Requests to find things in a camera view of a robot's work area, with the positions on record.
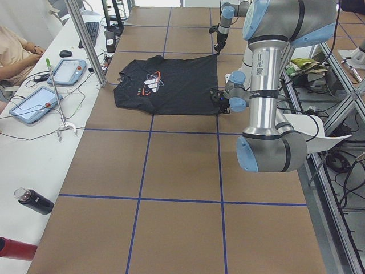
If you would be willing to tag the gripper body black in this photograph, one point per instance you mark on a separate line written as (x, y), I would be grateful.
(222, 39)
(223, 103)

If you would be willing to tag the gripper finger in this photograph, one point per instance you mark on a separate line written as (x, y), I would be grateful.
(218, 47)

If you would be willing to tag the black graphic t-shirt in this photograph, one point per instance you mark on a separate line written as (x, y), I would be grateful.
(168, 86)

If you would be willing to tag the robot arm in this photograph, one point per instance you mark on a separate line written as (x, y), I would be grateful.
(270, 143)
(228, 11)

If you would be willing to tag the white plastic chair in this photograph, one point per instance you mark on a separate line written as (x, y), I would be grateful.
(312, 129)

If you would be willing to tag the black keyboard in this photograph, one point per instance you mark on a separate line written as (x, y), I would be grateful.
(93, 31)

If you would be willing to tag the far teach pendant tablet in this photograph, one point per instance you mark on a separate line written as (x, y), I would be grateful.
(68, 71)

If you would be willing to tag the teach pendant tablet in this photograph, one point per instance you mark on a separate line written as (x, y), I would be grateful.
(35, 106)
(68, 71)

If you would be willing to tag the black computer mouse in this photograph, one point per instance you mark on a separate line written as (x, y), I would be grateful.
(65, 53)

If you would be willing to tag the near teach pendant tablet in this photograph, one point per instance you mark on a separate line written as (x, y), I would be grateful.
(35, 106)

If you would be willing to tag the seated person beige shirt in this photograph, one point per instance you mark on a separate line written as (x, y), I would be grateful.
(18, 57)

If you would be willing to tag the black bottle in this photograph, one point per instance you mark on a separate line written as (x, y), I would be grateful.
(33, 200)

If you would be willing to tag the red bottle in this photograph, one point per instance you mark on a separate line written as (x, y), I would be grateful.
(13, 249)

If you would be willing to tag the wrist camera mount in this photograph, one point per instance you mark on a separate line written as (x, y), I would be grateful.
(214, 29)
(216, 96)

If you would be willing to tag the aluminium frame post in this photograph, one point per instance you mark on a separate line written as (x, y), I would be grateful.
(83, 34)

